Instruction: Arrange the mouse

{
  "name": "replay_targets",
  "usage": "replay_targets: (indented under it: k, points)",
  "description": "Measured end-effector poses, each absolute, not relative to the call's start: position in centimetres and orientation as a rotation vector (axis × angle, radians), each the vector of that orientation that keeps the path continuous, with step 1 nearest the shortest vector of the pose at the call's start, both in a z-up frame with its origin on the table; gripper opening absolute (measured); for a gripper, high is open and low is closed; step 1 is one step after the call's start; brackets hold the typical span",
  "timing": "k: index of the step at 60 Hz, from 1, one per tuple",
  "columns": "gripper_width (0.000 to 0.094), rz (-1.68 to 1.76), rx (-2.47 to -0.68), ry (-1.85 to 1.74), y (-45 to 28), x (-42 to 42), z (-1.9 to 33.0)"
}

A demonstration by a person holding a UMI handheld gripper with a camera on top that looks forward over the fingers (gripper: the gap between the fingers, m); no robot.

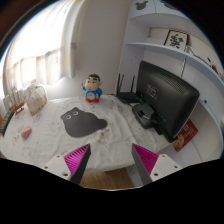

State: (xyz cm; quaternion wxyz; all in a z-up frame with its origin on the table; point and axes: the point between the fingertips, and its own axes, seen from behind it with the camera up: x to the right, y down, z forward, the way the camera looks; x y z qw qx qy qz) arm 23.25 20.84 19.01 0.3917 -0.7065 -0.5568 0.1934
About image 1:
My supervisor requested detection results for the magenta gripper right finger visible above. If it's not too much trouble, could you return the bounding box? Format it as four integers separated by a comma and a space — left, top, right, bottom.
132, 144, 182, 185

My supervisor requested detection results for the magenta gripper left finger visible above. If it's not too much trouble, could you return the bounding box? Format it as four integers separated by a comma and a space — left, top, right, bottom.
42, 144, 91, 185

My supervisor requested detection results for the black cat-shaped mouse pad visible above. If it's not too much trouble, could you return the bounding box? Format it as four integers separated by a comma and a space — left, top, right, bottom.
60, 107, 108, 138

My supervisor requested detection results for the pink computer mouse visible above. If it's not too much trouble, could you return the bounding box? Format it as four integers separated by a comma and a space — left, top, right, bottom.
21, 126, 32, 139

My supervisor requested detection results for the white floral tablecloth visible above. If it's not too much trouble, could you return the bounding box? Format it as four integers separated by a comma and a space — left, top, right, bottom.
0, 95, 169, 173

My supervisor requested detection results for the red booklet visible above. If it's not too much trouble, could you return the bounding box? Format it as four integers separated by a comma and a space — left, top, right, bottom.
173, 120, 198, 152

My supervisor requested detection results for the black monitor stand base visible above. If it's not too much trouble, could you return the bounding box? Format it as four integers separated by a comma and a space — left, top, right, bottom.
132, 103, 154, 129

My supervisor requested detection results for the black computer monitor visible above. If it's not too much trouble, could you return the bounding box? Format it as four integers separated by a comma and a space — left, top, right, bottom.
136, 61, 200, 142

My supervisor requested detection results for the black wifi router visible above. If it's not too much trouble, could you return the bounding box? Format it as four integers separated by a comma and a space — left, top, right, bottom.
116, 75, 140, 103

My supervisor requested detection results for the cartoon boy figurine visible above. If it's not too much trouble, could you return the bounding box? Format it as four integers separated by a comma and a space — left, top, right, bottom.
82, 74, 102, 103

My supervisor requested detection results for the white sheer curtain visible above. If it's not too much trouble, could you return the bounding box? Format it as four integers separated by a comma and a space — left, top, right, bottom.
0, 0, 87, 97

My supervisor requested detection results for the framed calligraphy picture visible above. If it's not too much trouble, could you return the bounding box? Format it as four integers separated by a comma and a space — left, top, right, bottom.
164, 30, 189, 51

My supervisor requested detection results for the white drawstring pouch bag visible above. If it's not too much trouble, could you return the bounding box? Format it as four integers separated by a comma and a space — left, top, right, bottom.
26, 84, 47, 115

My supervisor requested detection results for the white wall shelf unit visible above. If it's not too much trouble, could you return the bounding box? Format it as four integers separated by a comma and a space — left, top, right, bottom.
118, 0, 224, 164

